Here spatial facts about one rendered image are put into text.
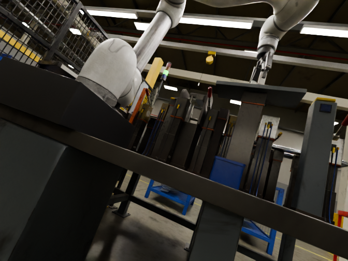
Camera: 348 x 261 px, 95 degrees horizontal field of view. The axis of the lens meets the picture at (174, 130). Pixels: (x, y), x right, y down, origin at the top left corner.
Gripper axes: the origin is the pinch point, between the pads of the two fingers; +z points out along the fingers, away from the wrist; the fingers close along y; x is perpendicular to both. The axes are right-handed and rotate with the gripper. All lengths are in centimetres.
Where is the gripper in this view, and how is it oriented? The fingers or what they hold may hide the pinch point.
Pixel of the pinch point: (256, 84)
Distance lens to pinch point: 92.4
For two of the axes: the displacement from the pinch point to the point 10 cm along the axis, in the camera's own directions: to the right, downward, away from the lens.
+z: -3.4, 9.2, -2.1
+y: -0.6, 2.0, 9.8
